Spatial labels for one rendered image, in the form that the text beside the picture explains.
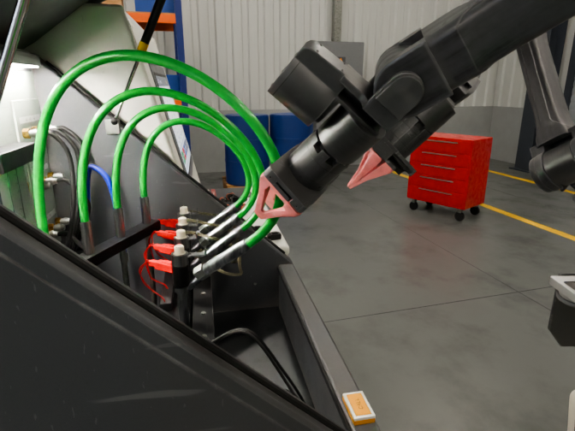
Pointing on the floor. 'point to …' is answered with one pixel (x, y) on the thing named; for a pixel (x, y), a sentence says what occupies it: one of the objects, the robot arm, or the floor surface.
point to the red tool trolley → (451, 172)
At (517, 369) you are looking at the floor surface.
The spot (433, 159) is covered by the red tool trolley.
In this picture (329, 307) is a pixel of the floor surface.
